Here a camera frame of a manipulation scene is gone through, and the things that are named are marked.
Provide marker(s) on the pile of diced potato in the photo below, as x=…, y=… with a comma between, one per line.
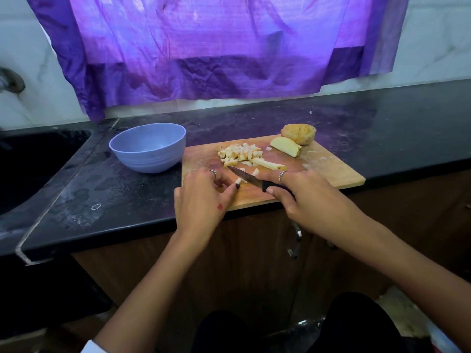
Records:
x=239, y=153

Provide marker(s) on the wooden cutting board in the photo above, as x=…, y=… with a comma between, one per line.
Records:
x=331, y=169

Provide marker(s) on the dark sink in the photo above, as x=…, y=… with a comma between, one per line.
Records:
x=37, y=165

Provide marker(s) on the blue bowl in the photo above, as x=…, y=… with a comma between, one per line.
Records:
x=147, y=147

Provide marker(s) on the person's right forearm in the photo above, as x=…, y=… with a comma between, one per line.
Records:
x=412, y=275

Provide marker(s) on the metal faucet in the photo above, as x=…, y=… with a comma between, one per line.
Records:
x=11, y=81

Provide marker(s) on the rounded potato end piece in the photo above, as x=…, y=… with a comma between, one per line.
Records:
x=298, y=133

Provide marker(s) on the person's right hand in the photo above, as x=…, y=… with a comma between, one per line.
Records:
x=316, y=206

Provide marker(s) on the red and white plastic bag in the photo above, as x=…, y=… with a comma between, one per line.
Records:
x=419, y=320

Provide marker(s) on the purple cloth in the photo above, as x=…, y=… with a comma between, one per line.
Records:
x=221, y=47

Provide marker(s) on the person's dark trousers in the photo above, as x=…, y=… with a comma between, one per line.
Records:
x=360, y=327

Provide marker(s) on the potato slice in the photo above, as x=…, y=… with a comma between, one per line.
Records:
x=285, y=146

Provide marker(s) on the tan potato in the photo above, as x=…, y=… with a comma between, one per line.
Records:
x=269, y=164

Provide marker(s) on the white rubber band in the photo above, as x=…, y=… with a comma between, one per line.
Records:
x=92, y=207

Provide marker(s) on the person's left hand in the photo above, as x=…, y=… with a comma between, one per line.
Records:
x=197, y=206

